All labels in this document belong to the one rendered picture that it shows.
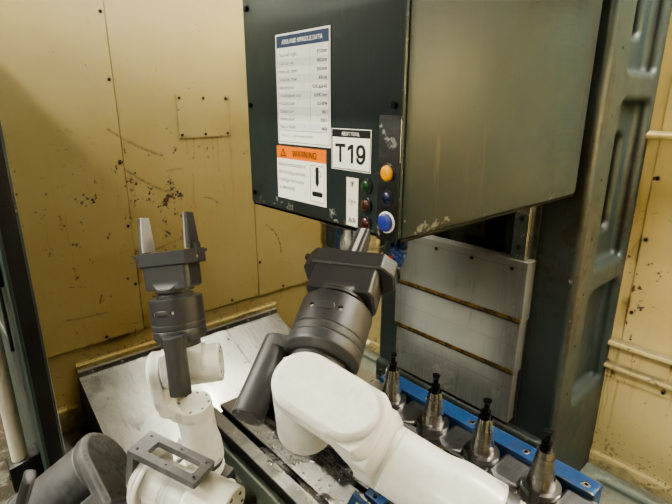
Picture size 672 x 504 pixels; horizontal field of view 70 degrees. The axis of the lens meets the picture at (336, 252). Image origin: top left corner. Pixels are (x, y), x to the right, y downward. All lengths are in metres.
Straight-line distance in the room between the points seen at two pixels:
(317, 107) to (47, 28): 1.16
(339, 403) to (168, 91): 1.65
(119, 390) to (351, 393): 1.62
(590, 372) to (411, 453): 1.41
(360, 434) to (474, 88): 0.62
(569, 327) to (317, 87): 0.94
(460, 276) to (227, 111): 1.15
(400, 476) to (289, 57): 0.74
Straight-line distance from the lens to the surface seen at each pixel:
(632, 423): 1.92
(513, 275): 1.42
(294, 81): 0.95
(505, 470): 0.96
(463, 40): 0.86
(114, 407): 1.99
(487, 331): 1.53
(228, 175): 2.10
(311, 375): 0.48
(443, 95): 0.82
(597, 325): 1.78
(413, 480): 0.48
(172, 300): 0.82
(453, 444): 0.99
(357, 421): 0.46
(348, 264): 0.60
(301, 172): 0.95
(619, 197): 1.67
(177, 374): 0.82
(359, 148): 0.82
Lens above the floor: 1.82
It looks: 17 degrees down
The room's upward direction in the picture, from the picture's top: straight up
